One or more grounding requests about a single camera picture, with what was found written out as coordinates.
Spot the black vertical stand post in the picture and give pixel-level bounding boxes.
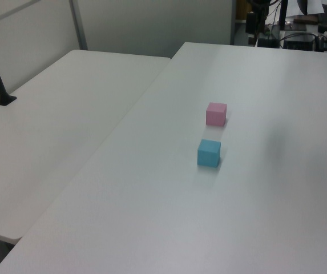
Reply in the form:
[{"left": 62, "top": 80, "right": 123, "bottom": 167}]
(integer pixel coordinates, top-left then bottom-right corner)
[{"left": 278, "top": 0, "right": 289, "bottom": 31}]

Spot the grey metal partition edge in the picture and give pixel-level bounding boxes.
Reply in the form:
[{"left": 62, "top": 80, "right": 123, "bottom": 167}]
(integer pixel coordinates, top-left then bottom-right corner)
[{"left": 229, "top": 0, "right": 239, "bottom": 46}]

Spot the small black low box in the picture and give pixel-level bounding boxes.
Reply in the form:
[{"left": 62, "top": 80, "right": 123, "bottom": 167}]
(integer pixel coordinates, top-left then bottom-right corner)
[{"left": 257, "top": 37, "right": 278, "bottom": 49}]

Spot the brown flat object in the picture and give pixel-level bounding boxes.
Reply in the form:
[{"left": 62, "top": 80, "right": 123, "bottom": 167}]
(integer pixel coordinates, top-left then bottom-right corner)
[{"left": 292, "top": 15, "right": 319, "bottom": 26}]

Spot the grey partition frame post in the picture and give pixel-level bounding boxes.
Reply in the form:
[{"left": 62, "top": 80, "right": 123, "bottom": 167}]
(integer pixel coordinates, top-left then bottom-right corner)
[{"left": 68, "top": 0, "right": 88, "bottom": 51}]

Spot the pink cube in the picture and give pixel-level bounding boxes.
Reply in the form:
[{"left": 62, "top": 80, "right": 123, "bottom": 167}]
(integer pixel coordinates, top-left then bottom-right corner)
[{"left": 205, "top": 102, "right": 228, "bottom": 127}]

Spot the black electronics box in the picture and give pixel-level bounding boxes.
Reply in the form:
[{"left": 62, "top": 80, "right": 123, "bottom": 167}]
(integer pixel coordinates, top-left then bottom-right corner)
[{"left": 282, "top": 34, "right": 316, "bottom": 52}]

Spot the brown wooden panel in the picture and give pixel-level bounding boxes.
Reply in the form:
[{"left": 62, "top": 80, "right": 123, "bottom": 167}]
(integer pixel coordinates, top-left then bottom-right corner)
[{"left": 236, "top": 0, "right": 250, "bottom": 23}]

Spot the black upright box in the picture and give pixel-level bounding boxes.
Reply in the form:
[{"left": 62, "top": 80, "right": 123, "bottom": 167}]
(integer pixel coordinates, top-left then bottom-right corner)
[{"left": 245, "top": 12, "right": 257, "bottom": 34}]

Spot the blue cube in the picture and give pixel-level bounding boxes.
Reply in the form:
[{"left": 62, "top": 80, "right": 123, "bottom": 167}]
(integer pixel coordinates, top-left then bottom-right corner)
[{"left": 196, "top": 139, "right": 221, "bottom": 167}]

